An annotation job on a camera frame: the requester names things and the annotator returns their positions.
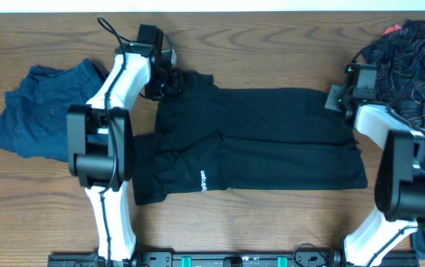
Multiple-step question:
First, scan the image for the blue folded garment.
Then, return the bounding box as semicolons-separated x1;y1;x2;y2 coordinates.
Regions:
0;59;106;162

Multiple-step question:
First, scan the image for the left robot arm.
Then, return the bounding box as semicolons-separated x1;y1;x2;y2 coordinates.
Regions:
48;17;182;266

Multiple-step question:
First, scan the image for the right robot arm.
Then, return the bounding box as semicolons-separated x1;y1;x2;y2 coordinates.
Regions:
325;62;425;266

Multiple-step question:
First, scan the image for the black mounting rail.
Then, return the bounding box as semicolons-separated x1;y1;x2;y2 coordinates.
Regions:
47;251;420;267

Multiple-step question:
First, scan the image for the black red patterned garment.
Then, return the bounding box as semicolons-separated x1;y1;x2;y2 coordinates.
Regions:
362;20;425;128

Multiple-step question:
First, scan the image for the black t-shirt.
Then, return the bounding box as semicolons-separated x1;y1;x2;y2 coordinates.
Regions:
132;71;367;205

